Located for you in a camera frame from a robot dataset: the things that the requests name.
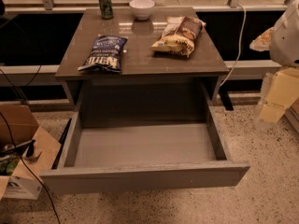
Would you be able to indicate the white bowl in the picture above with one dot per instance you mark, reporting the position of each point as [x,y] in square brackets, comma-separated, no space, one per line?
[142,9]

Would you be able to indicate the green soda can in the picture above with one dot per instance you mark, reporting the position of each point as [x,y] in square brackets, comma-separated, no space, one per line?
[106,9]

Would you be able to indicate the blue chip bag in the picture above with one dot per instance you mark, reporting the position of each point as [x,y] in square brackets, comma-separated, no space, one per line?
[105,54]

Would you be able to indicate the open grey top drawer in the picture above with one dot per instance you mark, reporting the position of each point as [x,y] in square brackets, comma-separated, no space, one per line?
[142,137]

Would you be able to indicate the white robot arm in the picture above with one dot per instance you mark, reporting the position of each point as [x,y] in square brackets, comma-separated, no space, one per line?
[285,38]

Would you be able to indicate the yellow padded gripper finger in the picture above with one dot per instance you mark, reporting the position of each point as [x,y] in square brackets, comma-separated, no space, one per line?
[263,41]
[279,92]

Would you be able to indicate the yellow brown chip bag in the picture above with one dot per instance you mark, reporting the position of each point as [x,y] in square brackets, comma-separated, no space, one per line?
[179,36]

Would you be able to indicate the cardboard box with clutter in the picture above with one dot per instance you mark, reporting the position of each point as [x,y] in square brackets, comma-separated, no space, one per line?
[26,151]

